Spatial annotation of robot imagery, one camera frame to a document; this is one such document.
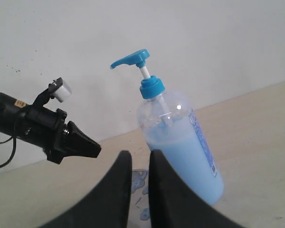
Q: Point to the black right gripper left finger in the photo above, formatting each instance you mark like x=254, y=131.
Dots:
x=106, y=205

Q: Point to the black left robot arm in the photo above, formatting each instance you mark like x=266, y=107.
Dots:
x=13, y=118

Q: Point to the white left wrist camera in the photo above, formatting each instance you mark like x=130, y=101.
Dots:
x=60, y=90

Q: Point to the round metal plate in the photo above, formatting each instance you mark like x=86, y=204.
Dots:
x=139, y=205

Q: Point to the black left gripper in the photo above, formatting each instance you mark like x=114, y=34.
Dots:
x=46, y=129

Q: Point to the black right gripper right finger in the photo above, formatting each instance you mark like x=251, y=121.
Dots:
x=174, y=205

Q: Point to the blue pump soap bottle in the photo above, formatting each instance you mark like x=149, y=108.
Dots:
x=169, y=124

